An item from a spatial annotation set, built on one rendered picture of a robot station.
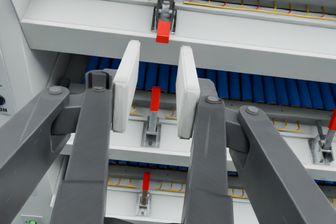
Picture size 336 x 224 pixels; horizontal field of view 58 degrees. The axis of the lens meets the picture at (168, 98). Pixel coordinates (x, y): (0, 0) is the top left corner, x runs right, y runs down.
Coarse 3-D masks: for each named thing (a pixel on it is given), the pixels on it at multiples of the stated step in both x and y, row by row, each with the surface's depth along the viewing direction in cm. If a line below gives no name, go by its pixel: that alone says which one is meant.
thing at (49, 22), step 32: (32, 0) 35; (64, 0) 36; (96, 0) 36; (192, 0) 38; (32, 32) 35; (64, 32) 34; (96, 32) 34; (128, 32) 34; (192, 32) 35; (224, 32) 36; (256, 32) 36; (288, 32) 37; (320, 32) 37; (224, 64) 37; (256, 64) 37; (288, 64) 36; (320, 64) 36
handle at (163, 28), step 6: (162, 6) 33; (168, 6) 33; (162, 12) 33; (168, 12) 33; (162, 18) 32; (168, 18) 32; (162, 24) 30; (168, 24) 30; (162, 30) 29; (168, 30) 29; (156, 36) 28; (162, 36) 28; (168, 36) 28; (162, 42) 28
